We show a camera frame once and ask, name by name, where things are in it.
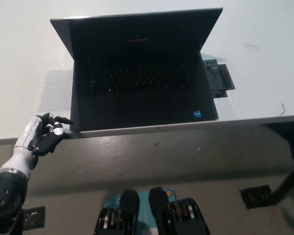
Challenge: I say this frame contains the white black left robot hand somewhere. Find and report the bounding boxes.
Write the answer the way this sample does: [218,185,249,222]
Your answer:
[14,112,74,156]

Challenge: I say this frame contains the dark grey laptop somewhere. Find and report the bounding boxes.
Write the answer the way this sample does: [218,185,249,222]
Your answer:
[50,7,223,132]

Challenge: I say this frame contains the black metal table leg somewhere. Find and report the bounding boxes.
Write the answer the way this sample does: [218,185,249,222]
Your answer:
[270,159,294,205]

